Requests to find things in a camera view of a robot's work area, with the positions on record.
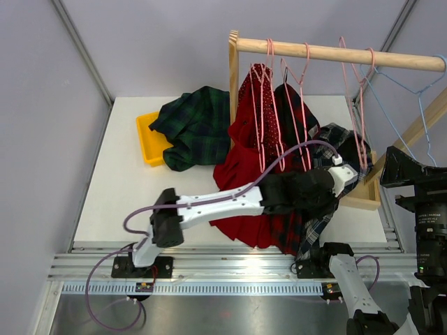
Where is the navy white plaid skirt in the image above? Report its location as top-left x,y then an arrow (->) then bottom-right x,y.
296,121 -> 373,261

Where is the red black plaid skirt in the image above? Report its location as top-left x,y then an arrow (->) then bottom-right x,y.
269,84 -> 321,257

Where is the light blue wire hanger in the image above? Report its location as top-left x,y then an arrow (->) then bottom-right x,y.
359,66 -> 446,167

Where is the green plaid skirt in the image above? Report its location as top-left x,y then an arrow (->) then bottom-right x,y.
149,86 -> 230,172

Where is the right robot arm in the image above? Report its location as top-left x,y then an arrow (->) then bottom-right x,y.
316,146 -> 446,334

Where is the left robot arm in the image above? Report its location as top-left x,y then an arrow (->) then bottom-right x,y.
111,165 -> 358,278

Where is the plain red skirt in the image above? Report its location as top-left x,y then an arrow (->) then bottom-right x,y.
210,107 -> 274,248

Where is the red polka dot skirt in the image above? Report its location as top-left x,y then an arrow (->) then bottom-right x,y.
235,64 -> 286,165

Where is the wooden clothes rack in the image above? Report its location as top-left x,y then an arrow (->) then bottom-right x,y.
228,29 -> 447,211

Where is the yellow plastic tray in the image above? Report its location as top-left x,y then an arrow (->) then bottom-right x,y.
135,112 -> 172,167

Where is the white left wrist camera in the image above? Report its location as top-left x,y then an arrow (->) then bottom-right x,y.
328,155 -> 358,198

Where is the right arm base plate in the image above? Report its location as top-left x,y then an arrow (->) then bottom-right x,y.
290,258 -> 334,279

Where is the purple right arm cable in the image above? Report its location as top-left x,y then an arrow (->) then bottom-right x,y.
356,255 -> 381,291

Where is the aluminium mounting rail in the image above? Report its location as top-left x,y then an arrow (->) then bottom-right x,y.
47,240 -> 423,297

